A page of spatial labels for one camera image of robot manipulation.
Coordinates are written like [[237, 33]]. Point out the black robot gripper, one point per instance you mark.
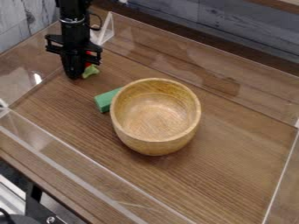
[[74, 46]]

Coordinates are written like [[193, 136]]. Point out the red plush tomato toy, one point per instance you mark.
[[91, 69]]

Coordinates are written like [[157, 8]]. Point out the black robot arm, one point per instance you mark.
[[75, 10]]

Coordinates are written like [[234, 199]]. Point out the green rectangular block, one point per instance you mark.
[[105, 99]]

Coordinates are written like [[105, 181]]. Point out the round wooden bowl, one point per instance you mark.
[[155, 113]]

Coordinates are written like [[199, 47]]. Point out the clear acrylic tray walls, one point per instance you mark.
[[234, 176]]

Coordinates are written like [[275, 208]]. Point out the clear acrylic corner bracket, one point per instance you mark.
[[99, 37]]

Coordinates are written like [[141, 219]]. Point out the black metal table frame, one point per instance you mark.
[[41, 205]]

